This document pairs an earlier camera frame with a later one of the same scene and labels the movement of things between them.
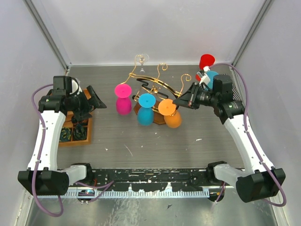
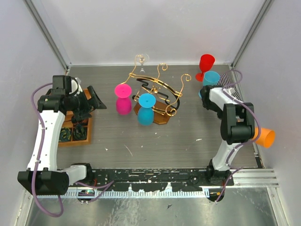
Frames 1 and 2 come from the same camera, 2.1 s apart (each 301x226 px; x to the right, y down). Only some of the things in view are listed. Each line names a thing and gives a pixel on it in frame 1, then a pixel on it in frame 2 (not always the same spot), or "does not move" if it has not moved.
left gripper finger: x=94 y=98 does not move
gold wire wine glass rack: x=160 y=89 does not move
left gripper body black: x=80 y=106 does not move
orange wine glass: x=172 y=118 to x=264 y=137
